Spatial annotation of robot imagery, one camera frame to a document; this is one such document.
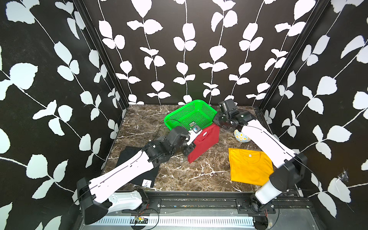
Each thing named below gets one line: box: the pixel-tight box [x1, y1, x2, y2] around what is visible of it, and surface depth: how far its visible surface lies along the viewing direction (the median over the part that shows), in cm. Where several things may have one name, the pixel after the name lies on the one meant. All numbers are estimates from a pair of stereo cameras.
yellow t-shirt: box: [228, 148, 275, 186], surface depth 90 cm
